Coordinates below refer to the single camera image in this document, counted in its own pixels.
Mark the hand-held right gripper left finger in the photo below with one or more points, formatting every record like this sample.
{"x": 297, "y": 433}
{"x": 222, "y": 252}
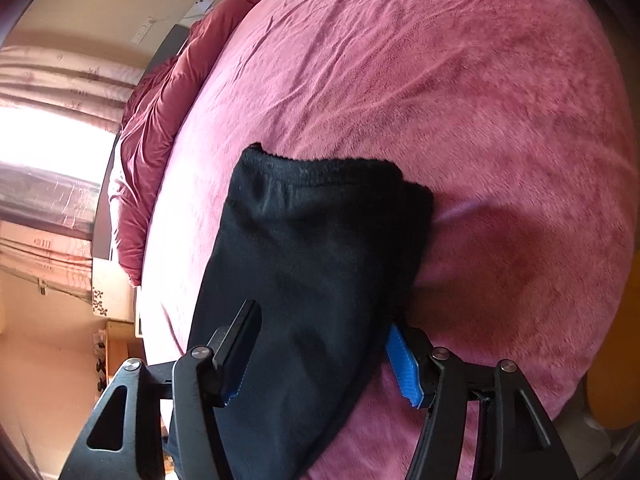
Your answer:
{"x": 235, "y": 345}

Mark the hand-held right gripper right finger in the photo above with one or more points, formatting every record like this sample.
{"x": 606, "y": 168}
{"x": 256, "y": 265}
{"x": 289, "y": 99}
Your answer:
{"x": 402, "y": 360}

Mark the black pants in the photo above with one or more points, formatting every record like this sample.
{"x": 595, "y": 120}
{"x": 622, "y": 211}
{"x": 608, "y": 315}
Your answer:
{"x": 300, "y": 260}

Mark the white nightstand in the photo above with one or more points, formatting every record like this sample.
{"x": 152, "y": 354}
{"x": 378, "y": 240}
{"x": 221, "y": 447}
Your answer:
{"x": 138, "y": 315}

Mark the wooden desk with white cabinet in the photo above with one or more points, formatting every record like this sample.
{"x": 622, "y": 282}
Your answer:
{"x": 117, "y": 355}

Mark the white leaf-print panel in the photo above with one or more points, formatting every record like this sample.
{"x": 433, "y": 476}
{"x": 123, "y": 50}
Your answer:
{"x": 207, "y": 2}
{"x": 112, "y": 290}

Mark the black desk clutter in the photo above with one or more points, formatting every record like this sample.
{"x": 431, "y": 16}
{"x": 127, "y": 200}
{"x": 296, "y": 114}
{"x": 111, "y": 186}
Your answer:
{"x": 100, "y": 365}

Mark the orange wooden furniture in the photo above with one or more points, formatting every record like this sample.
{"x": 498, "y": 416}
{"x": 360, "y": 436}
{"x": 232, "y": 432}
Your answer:
{"x": 615, "y": 395}

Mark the patterned curtain with grey panel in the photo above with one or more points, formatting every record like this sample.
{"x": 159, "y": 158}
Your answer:
{"x": 45, "y": 225}

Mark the red duvet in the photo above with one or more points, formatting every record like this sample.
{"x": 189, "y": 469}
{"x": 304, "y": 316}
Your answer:
{"x": 160, "y": 125}

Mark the window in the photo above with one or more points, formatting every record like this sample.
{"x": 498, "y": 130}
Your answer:
{"x": 50, "y": 145}

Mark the bed with pink sheet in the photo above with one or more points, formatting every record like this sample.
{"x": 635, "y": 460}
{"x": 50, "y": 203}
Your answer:
{"x": 425, "y": 85}

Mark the patterned pink curtain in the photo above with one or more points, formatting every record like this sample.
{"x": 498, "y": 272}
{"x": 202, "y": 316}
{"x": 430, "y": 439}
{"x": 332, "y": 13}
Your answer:
{"x": 65, "y": 75}

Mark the white wall socket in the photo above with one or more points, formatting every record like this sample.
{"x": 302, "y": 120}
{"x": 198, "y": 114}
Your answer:
{"x": 143, "y": 31}

